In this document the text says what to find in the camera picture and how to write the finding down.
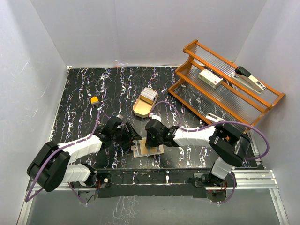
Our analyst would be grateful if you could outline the orange wooden shelf rack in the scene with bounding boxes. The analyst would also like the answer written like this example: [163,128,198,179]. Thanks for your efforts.
[168,39,285,126]

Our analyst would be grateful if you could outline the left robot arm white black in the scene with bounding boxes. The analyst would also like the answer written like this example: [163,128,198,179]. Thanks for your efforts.
[27,116,142,192]

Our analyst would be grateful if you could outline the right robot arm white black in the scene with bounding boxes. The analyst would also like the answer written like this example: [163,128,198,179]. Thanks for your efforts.
[145,119,250,186]

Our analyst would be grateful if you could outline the beige oval card tray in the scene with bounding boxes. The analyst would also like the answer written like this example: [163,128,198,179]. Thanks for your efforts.
[133,95,158,118]

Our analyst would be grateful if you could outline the white staples box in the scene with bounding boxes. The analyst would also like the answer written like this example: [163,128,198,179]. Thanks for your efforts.
[198,69,223,89]

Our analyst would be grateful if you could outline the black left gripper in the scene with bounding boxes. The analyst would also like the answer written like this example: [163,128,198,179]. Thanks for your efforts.
[112,122,142,148]

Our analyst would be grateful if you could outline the orange yellow small block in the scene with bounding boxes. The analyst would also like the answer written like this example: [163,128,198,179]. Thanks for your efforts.
[90,96,99,105]

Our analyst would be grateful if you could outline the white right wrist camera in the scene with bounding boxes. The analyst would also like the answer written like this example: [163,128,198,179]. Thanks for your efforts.
[149,113,162,122]

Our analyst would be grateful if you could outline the beige leather card holder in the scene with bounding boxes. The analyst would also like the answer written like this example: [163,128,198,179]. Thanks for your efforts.
[131,138,164,158]

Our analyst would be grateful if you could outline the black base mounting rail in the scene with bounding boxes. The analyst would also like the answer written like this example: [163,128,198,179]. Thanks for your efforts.
[70,167,237,199]

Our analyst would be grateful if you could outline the white card stack in tray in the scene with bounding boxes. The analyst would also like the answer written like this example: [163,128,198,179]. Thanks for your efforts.
[140,88,158,104]

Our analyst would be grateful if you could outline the large black beige stapler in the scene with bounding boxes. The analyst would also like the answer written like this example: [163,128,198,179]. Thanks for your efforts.
[231,66,266,95]

